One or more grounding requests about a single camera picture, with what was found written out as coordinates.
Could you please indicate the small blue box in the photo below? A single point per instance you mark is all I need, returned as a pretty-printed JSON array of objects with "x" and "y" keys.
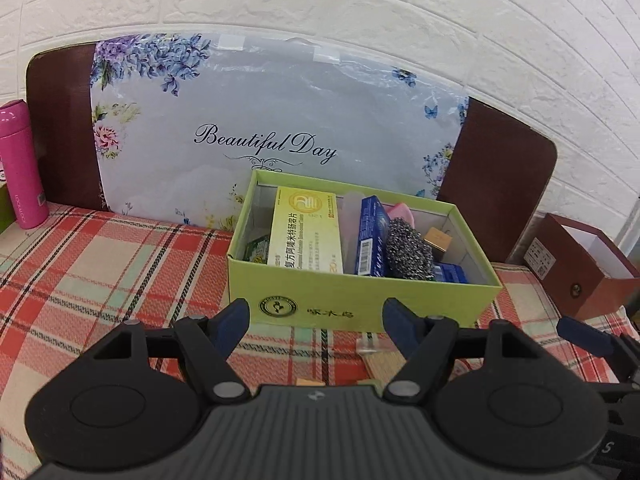
[{"x": 450, "y": 273}]

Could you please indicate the plaid bed sheet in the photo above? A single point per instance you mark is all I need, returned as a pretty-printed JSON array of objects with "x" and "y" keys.
[{"x": 110, "y": 270}]

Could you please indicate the tan woven card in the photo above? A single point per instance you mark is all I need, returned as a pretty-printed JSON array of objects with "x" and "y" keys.
[{"x": 385, "y": 366}]

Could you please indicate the clear plastic piece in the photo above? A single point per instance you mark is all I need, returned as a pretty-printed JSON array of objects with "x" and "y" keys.
[{"x": 377, "y": 345}]

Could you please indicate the pink white sock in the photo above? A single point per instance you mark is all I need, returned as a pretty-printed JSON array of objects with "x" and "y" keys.
[{"x": 402, "y": 211}]

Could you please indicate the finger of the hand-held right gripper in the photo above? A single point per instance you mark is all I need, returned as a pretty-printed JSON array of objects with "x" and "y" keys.
[{"x": 585, "y": 334}]

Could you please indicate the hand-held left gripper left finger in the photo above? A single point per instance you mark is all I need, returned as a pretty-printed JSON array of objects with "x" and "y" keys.
[{"x": 232, "y": 325}]

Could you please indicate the brown headboard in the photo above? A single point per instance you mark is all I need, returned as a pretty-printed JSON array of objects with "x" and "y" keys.
[{"x": 60, "y": 125}]

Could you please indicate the small tan box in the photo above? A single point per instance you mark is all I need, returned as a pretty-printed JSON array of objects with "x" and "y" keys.
[{"x": 439, "y": 240}]

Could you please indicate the blue packet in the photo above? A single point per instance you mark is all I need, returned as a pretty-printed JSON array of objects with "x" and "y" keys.
[{"x": 371, "y": 240}]

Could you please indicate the yellow white medicine box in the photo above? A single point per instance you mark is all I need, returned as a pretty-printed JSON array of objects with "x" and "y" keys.
[{"x": 307, "y": 232}]

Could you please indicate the green snack packet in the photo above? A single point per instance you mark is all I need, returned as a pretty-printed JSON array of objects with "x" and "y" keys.
[{"x": 257, "y": 251}]

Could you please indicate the steel wool scrubber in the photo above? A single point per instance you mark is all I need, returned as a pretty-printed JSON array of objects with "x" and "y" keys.
[{"x": 410, "y": 250}]

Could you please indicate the light green cardboard box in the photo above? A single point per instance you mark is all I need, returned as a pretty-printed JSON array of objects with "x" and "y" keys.
[{"x": 370, "y": 305}]

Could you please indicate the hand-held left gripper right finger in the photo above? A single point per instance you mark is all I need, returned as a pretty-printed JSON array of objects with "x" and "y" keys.
[{"x": 400, "y": 325}]

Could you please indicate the pink thermos bottle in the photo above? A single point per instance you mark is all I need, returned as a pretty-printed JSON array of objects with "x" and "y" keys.
[{"x": 22, "y": 170}]

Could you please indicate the green tray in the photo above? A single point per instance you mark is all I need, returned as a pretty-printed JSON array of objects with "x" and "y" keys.
[{"x": 5, "y": 210}]

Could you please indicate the brown cardboard box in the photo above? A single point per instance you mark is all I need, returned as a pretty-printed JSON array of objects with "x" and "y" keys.
[{"x": 575, "y": 280}]

